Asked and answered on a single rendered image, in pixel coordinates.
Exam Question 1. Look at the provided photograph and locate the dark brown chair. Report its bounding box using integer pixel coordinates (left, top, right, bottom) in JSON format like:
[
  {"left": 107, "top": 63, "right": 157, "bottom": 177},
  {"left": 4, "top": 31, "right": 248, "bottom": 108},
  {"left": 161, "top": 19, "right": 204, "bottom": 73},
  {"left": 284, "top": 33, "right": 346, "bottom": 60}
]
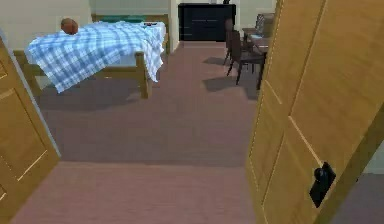
[
  {"left": 226, "top": 29, "right": 266, "bottom": 86},
  {"left": 222, "top": 18, "right": 235, "bottom": 66},
  {"left": 255, "top": 13, "right": 276, "bottom": 38}
]

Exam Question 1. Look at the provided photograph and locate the black chest of drawers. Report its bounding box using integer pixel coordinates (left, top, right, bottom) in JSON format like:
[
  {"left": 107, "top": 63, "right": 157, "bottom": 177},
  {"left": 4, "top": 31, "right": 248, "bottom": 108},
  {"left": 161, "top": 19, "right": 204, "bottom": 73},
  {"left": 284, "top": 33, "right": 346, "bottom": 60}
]
[{"left": 177, "top": 3, "right": 237, "bottom": 43}]

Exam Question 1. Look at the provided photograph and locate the dark brown dining table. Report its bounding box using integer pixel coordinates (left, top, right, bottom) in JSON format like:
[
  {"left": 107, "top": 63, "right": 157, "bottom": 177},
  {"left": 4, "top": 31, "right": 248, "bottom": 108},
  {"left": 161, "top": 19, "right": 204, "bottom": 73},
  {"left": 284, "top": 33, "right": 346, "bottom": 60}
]
[{"left": 241, "top": 27, "right": 272, "bottom": 91}]

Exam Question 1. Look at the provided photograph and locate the green pillow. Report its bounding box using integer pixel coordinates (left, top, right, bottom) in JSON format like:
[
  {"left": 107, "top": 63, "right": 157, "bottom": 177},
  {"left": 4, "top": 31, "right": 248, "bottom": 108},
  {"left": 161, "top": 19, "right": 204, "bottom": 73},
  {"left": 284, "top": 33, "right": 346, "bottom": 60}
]
[{"left": 100, "top": 15, "right": 147, "bottom": 24}]

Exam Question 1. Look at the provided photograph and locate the wooden bed with plaid blanket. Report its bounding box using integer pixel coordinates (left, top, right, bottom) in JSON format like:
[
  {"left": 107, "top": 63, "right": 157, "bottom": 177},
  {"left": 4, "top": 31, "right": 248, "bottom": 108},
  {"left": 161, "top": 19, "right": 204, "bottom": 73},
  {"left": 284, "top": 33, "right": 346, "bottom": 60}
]
[{"left": 13, "top": 13, "right": 171, "bottom": 100}]

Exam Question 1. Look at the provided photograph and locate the wooden room door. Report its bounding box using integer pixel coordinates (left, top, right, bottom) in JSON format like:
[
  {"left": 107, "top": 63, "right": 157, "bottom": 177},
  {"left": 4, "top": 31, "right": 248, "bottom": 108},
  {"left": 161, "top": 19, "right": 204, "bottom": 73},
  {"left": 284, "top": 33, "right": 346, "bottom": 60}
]
[
  {"left": 245, "top": 0, "right": 384, "bottom": 224},
  {"left": 0, "top": 36, "right": 62, "bottom": 224}
]

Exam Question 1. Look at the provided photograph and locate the orange basketball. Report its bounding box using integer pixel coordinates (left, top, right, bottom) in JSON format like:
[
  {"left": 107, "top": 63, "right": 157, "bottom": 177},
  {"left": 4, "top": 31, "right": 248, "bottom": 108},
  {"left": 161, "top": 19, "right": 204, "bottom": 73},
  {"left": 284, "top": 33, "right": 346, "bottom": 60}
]
[{"left": 60, "top": 17, "right": 80, "bottom": 36}]

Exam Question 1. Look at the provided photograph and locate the black door handle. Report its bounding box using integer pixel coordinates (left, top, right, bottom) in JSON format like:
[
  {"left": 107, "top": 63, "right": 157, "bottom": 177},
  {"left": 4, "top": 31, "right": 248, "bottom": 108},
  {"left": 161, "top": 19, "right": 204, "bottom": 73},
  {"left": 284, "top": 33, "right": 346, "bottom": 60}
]
[{"left": 308, "top": 161, "right": 337, "bottom": 209}]

